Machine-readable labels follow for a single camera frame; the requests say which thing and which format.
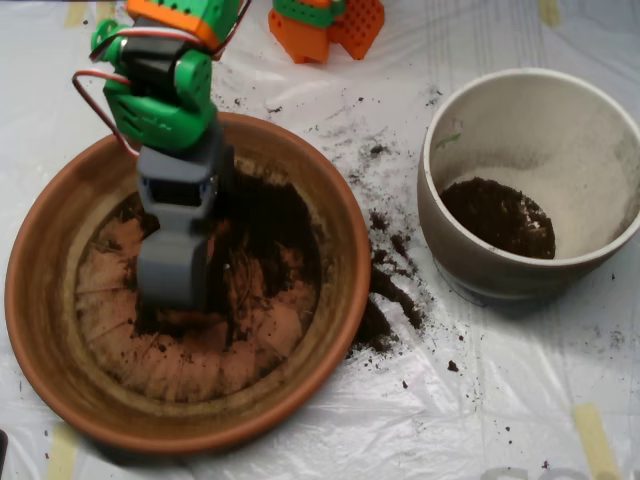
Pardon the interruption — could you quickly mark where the beige masking tape strip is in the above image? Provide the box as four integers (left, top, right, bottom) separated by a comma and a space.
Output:
64, 0, 90, 29
572, 402, 624, 480
96, 0, 119, 32
47, 423, 80, 480
538, 0, 561, 27

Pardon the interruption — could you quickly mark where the spilled dark soil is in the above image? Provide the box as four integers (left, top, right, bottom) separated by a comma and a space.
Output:
344, 209, 431, 366

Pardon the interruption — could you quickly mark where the white plant pot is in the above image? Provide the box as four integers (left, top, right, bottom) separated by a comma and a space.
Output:
417, 67, 640, 301

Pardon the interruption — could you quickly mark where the clear plastic sheet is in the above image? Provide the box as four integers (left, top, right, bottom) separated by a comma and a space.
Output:
0, 0, 640, 480

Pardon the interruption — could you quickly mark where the dark soil heap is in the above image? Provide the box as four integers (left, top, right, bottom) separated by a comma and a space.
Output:
439, 177, 557, 261

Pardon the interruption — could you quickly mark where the terracotta plant saucer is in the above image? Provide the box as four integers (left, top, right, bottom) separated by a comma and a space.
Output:
4, 111, 373, 456

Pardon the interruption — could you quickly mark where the dark soil pile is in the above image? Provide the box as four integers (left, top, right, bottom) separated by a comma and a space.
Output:
124, 167, 321, 346

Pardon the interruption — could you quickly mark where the red and white servo cable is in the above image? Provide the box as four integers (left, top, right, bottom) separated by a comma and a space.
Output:
72, 0, 254, 160

